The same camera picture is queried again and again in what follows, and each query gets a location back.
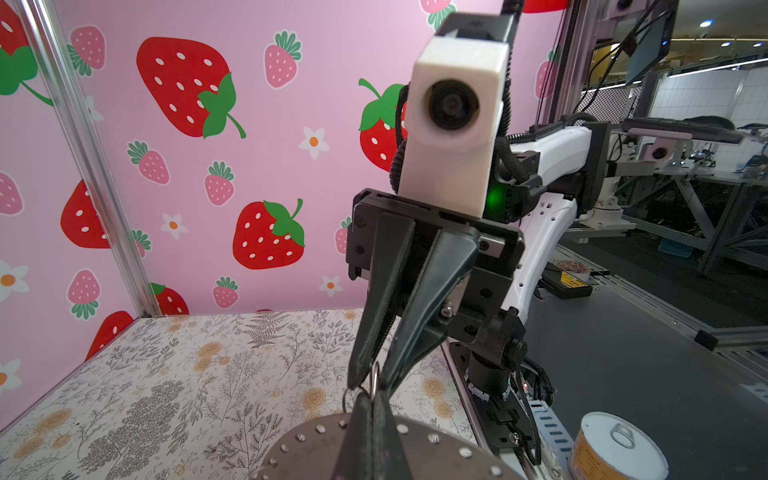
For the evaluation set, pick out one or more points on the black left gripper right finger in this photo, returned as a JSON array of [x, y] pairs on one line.
[[389, 458]]

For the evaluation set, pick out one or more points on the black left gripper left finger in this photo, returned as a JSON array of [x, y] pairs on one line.
[[355, 458]]

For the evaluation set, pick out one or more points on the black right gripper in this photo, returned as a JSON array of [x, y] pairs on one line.
[[441, 273]]

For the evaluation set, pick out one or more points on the large silver keyring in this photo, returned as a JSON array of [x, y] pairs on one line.
[[321, 448]]

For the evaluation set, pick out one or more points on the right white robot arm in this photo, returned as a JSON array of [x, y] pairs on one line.
[[540, 182]]

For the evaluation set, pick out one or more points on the food can with pull-tab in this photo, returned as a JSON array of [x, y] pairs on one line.
[[609, 447]]

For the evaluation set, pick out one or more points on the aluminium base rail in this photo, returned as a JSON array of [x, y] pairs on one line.
[[527, 436]]

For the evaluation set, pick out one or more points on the silver frame post right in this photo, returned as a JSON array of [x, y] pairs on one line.
[[49, 47]]

